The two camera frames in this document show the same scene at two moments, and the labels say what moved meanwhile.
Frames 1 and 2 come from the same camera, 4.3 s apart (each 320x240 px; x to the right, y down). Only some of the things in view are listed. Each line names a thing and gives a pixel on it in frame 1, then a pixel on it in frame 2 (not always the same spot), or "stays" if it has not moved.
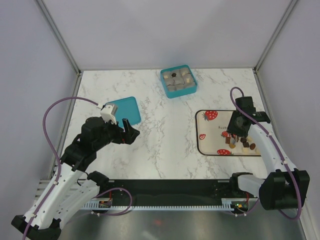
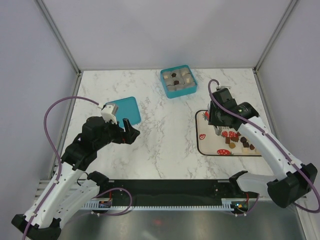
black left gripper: [127, 137] stays
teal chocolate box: [178, 81] stays
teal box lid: [127, 108] stays
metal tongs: [233, 141] -> [218, 130]
